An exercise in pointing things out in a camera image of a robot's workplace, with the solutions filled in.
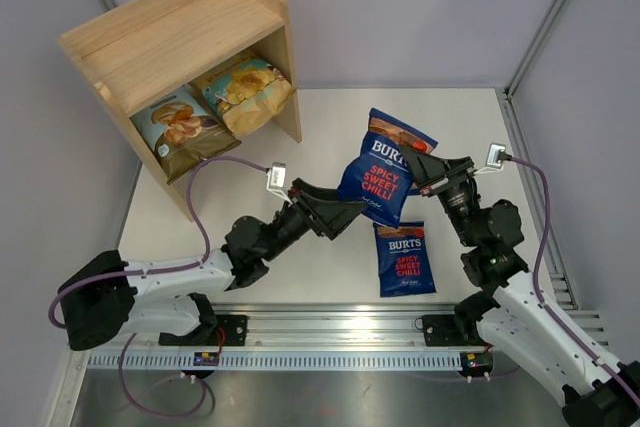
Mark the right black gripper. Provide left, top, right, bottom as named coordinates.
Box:
left=401, top=146, right=481, bottom=247

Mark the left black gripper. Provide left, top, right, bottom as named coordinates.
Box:
left=259, top=179, right=365, bottom=263

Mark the blue burts bag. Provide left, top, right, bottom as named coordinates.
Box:
left=373, top=221, right=436, bottom=298
left=337, top=108, right=438, bottom=228

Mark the tan kettle chips bag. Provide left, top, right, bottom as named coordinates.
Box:
left=189, top=50, right=293, bottom=137

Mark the light blue cassava chips bag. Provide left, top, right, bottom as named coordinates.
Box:
left=130, top=87, right=241, bottom=184

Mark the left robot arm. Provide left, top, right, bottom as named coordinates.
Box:
left=53, top=179, right=366, bottom=351

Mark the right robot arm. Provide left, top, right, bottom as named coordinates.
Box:
left=401, top=147, right=639, bottom=426

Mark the wooden two-tier shelf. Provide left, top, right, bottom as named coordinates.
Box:
left=57, top=0, right=297, bottom=213

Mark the blue Burts bag front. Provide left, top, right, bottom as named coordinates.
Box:
left=373, top=221, right=436, bottom=298

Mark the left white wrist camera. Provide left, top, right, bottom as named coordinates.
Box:
left=266, top=162, right=289, bottom=202

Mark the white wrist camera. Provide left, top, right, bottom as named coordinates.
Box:
left=474, top=143, right=510, bottom=175
left=266, top=162, right=289, bottom=202

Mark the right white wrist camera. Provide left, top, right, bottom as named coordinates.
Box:
left=474, top=143, right=510, bottom=175

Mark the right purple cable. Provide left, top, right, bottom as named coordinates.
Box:
left=504, top=154, right=640, bottom=411

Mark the purple cable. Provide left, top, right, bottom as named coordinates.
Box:
left=48, top=155, right=274, bottom=418
left=504, top=154, right=640, bottom=411

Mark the aluminium mounting rail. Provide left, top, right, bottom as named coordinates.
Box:
left=104, top=302, right=609, bottom=351

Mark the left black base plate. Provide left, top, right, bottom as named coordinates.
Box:
left=201, top=314, right=249, bottom=348

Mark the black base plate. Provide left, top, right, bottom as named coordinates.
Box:
left=421, top=314, right=478, bottom=347
left=201, top=314, right=249, bottom=348

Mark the white slotted cable duct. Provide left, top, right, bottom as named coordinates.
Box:
left=88, top=349, right=462, bottom=372

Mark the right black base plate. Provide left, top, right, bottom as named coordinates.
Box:
left=421, top=314, right=478, bottom=347

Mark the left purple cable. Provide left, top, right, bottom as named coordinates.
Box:
left=48, top=155, right=274, bottom=418

